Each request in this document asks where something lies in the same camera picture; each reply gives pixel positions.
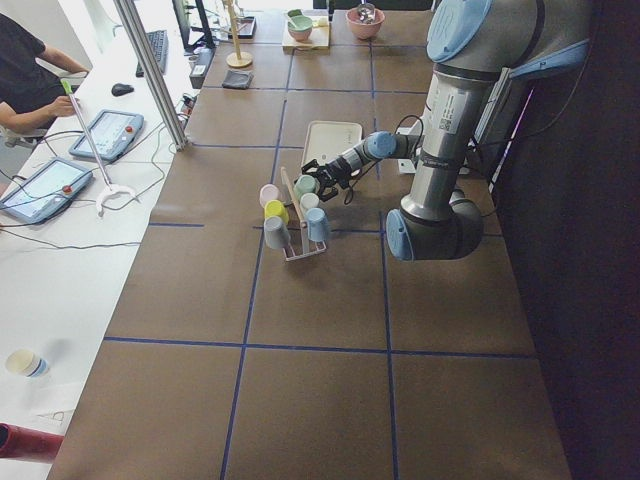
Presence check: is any metal ice scoop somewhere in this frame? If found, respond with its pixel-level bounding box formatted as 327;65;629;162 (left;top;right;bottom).
356;1;376;24

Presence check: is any white cup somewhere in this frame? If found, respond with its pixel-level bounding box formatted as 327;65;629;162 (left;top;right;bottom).
299;192;320;212

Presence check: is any seated person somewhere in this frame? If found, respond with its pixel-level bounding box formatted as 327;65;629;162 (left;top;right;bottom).
1;15;89;134

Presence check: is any bamboo cutting board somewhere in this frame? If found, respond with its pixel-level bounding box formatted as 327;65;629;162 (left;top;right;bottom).
282;16;331;51

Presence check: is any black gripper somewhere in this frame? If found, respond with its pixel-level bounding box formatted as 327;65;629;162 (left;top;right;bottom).
301;159;350;202

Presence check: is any metal tray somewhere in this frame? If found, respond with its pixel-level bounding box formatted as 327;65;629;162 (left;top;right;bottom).
219;16;257;41

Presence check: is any beige plastic tray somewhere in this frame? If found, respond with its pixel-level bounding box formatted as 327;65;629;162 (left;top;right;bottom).
301;120;363;166

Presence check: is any grey cup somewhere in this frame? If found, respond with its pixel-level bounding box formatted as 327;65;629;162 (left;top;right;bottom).
263;216;291;250

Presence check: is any green bowl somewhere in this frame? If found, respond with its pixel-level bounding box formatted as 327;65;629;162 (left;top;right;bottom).
287;15;313;42

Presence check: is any green cup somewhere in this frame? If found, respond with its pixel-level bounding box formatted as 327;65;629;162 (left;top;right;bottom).
293;174;319;200

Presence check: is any upper teach pendant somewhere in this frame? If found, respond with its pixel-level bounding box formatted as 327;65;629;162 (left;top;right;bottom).
88;109;144;163

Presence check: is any aluminium frame post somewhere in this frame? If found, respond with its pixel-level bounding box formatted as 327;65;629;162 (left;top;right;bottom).
114;0;188;151

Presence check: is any white reacher grabber stick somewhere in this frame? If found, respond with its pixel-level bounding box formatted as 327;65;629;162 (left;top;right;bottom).
61;79;138;217

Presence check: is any pink bowl with ice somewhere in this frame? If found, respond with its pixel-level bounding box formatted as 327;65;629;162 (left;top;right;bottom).
345;8;386;40

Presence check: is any wooden mug tree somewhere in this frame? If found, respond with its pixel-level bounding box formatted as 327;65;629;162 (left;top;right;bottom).
223;0;253;69

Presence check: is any paper cup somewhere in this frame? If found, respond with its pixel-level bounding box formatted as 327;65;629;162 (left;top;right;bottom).
5;349;49;378

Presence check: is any black monitor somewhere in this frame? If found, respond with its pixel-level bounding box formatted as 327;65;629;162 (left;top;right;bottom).
172;0;216;54

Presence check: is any black box with label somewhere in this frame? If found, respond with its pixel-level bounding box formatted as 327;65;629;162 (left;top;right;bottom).
189;48;215;89

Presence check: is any black keyboard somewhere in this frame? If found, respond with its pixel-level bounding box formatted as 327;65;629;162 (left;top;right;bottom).
146;30;169;75

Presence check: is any yellow cup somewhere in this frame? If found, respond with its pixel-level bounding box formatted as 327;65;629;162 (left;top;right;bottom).
264;199;290;225

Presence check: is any blue cup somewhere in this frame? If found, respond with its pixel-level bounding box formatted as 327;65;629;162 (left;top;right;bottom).
306;207;330;242

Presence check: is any folded grey cloth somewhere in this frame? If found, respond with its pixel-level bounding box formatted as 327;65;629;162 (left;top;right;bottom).
221;70;253;90

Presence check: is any black computer mouse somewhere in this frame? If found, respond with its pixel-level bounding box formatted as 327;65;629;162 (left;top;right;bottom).
111;83;134;97

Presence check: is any lower teach pendant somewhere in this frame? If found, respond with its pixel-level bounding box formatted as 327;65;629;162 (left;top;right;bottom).
1;158;93;224

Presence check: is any teach pendant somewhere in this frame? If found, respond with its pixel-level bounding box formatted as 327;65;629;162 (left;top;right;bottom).
88;109;144;163
1;158;93;224

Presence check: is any white cup rack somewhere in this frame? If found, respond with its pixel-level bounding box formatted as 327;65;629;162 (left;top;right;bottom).
280;167;327;262

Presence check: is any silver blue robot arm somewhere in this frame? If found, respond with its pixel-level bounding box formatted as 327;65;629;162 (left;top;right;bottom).
302;1;592;261

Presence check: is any red object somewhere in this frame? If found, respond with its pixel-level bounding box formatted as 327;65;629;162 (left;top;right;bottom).
1;423;64;464

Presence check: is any pink cup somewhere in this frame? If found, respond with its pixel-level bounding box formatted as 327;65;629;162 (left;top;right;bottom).
259;183;283;208

